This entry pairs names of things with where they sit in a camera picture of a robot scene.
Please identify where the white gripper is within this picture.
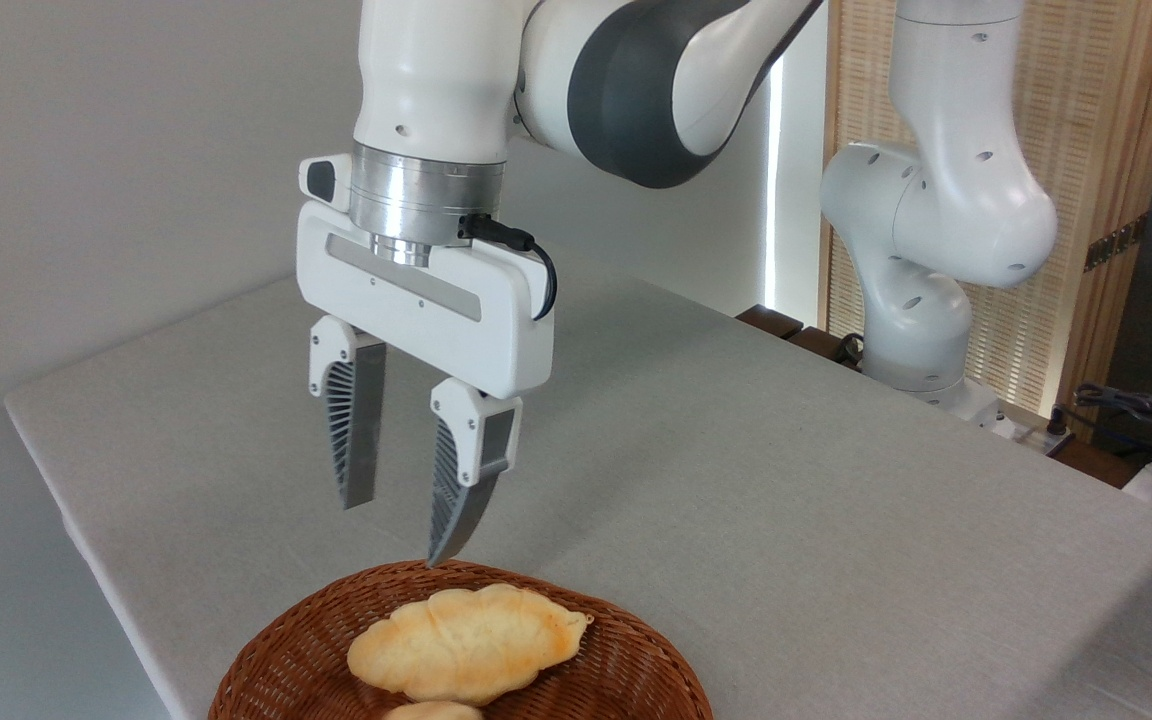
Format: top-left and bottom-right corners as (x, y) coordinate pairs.
(296, 155), (556, 569)

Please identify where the small orange flower-shaped bread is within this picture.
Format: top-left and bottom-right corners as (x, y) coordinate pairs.
(381, 700), (485, 720)

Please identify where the long pale twisted bread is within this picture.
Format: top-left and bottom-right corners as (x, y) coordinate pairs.
(347, 583), (594, 706)

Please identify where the brown wicker basket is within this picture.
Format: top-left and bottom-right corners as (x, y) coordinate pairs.
(208, 558), (715, 720)

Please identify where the grey tablecloth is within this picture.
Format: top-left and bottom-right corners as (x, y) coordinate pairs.
(4, 240), (1152, 720)

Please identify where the dark metal screen hinge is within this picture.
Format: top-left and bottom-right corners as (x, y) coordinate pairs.
(1084, 213), (1150, 273)

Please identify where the wooden slatted folding screen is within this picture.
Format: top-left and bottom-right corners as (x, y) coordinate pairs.
(819, 0), (1152, 421)

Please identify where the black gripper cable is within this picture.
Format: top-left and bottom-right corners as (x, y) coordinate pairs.
(458, 213), (558, 322)

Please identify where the black cable bundle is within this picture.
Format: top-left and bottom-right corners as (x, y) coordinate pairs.
(1046, 380), (1152, 471)

